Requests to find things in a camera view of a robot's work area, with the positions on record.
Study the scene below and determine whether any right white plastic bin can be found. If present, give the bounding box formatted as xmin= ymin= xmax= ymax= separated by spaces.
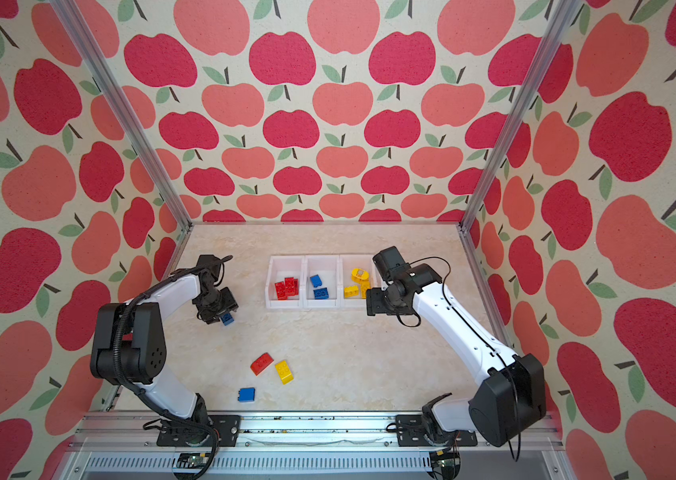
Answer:
xmin=338 ymin=254 xmax=382 ymax=309

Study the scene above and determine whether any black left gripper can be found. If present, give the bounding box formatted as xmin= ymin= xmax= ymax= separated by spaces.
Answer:
xmin=196 ymin=286 xmax=239 ymax=323

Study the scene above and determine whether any blue lego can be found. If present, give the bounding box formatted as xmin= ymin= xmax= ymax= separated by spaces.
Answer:
xmin=310 ymin=275 xmax=323 ymax=288
xmin=238 ymin=387 xmax=256 ymax=403
xmin=314 ymin=287 xmax=329 ymax=300
xmin=221 ymin=313 xmax=234 ymax=326

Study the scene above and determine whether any round yellow lego piece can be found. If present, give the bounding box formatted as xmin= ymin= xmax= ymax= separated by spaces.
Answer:
xmin=351 ymin=268 xmax=370 ymax=284

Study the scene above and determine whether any left aluminium corner post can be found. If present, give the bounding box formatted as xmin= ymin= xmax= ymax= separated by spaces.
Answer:
xmin=50 ymin=1 xmax=193 ymax=233

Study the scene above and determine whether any aluminium front rail frame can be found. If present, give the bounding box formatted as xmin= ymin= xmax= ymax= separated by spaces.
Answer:
xmin=48 ymin=411 xmax=575 ymax=479

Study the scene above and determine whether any blue lego front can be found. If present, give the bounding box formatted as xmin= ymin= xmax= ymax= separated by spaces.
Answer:
xmin=238 ymin=387 xmax=256 ymax=403

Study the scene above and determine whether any middle white plastic bin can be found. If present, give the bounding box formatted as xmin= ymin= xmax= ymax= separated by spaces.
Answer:
xmin=305 ymin=255 xmax=338 ymax=309

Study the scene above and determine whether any left white plastic bin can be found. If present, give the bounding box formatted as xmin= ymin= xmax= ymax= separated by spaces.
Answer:
xmin=265 ymin=255 xmax=306 ymax=310

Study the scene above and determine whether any aluminium corner post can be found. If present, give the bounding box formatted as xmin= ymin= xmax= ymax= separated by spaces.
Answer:
xmin=458 ymin=0 xmax=584 ymax=236
xmin=50 ymin=1 xmax=193 ymax=233

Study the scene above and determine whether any red lego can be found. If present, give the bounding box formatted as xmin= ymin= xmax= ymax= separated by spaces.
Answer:
xmin=250 ymin=352 xmax=274 ymax=376
xmin=274 ymin=281 xmax=289 ymax=301
xmin=284 ymin=277 xmax=299 ymax=297

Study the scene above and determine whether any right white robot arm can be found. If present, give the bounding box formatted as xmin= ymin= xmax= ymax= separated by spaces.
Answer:
xmin=366 ymin=246 xmax=547 ymax=447

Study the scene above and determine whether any right aluminium corner post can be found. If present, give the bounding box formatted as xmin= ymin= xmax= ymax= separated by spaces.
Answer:
xmin=458 ymin=0 xmax=584 ymax=236

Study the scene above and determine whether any white plastic bin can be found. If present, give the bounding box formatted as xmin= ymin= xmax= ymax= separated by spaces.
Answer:
xmin=265 ymin=255 xmax=306 ymax=310
xmin=338 ymin=254 xmax=382 ymax=309
xmin=305 ymin=255 xmax=338 ymax=309

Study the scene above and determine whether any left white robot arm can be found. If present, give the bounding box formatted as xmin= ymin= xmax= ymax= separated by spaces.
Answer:
xmin=90 ymin=254 xmax=238 ymax=440

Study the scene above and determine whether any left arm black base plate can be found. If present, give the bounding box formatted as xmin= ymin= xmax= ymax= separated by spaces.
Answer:
xmin=150 ymin=415 xmax=241 ymax=448

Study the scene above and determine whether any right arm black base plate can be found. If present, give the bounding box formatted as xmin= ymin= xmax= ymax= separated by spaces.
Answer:
xmin=386 ymin=414 xmax=478 ymax=449

